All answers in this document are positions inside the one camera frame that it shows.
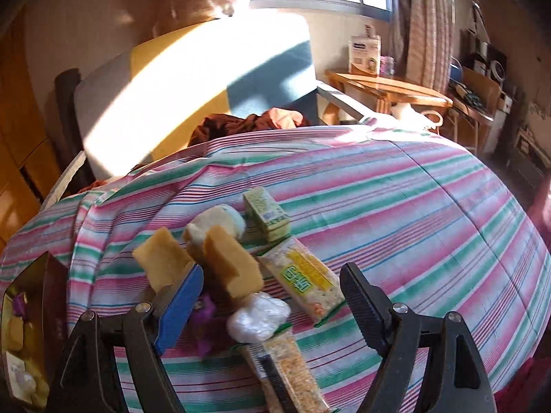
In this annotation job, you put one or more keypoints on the white plastic wrapped ball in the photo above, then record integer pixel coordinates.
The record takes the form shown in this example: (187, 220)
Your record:
(258, 318)

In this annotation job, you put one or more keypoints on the green small carton box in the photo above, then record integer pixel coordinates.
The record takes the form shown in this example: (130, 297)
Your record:
(267, 214)

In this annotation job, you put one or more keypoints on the cracker packet black stripe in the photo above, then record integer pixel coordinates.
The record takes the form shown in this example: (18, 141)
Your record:
(286, 381)

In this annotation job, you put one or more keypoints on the purple packet in box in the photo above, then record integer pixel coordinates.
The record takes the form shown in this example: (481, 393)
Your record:
(19, 304)

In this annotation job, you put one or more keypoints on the cracker packet yellow label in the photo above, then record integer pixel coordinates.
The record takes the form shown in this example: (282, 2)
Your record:
(309, 282)

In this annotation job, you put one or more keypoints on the purple snack packet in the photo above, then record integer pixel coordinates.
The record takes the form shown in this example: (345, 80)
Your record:
(207, 328)

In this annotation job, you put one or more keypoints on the striped curtain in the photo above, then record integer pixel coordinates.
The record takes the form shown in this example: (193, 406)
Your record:
(420, 41)

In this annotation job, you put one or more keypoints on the white product box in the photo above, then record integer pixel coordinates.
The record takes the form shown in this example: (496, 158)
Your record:
(364, 55)

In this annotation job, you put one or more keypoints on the golden storage box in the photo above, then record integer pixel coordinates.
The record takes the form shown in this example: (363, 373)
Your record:
(35, 344)

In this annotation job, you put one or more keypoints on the cream blue sock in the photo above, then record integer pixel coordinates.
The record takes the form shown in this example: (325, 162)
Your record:
(220, 215)

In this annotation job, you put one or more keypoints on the wooden side table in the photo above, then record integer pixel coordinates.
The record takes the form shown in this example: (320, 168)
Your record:
(382, 93)

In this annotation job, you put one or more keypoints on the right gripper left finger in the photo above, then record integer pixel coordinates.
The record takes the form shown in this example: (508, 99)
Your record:
(87, 380)

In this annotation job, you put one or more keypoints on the plastic ball in box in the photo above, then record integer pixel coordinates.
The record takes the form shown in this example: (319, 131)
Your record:
(25, 382)

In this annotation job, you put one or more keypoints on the cluttered shelf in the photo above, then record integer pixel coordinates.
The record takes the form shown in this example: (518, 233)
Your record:
(480, 106)

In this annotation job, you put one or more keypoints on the yellow sponge block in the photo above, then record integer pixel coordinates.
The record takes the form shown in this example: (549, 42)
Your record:
(236, 270)
(163, 259)

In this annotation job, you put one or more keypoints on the brown crumpled cloth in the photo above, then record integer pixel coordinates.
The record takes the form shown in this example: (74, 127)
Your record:
(217, 126)

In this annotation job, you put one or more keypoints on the wooden wardrobe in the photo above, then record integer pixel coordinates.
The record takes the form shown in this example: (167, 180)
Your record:
(29, 167)

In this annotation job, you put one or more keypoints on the striped bed sheet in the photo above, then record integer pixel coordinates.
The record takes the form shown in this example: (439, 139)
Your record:
(422, 218)

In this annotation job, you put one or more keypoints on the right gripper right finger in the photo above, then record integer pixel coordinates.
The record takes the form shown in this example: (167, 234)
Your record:
(454, 380)

